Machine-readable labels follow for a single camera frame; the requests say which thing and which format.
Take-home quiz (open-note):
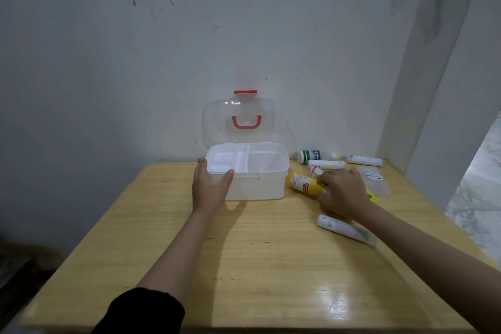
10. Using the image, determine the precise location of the white tube with dark print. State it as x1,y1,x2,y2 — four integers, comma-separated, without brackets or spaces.
316,214,378,248

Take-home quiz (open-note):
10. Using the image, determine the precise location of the white storage box clear lid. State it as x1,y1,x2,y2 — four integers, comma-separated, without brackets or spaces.
201,90,290,201

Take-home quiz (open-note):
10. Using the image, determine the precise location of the person's left forearm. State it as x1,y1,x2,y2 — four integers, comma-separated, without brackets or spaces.
136,205,232,307

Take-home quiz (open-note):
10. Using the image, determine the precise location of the person's right hand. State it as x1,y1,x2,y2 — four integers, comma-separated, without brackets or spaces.
315,168,372,221

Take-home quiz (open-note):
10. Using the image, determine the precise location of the plain white tube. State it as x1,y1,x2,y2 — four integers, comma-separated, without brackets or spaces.
345,154,384,168

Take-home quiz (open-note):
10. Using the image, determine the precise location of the person's right forearm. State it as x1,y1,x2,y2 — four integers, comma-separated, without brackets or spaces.
352,201,501,334

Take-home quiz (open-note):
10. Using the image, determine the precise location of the white bottle with green label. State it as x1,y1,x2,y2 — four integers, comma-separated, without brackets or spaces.
297,149,338,165

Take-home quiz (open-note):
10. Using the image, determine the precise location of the yellow bottle with white label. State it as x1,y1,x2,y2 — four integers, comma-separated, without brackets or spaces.
285,172,326,196

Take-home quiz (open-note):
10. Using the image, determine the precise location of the person's left hand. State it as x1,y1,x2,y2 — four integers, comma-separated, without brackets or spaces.
192,158,235,216

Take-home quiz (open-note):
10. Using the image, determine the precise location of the black sleeve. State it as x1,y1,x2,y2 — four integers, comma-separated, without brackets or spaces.
91,287,186,334

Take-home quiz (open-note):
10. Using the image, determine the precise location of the clear plastic packet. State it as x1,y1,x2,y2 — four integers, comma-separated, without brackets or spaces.
355,165,392,200

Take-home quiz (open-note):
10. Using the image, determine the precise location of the white inner divider tray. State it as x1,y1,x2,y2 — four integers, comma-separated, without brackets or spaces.
206,143,289,176

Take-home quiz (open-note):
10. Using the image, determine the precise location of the white tube with red print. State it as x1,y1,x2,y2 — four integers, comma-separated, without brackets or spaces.
307,160,347,175

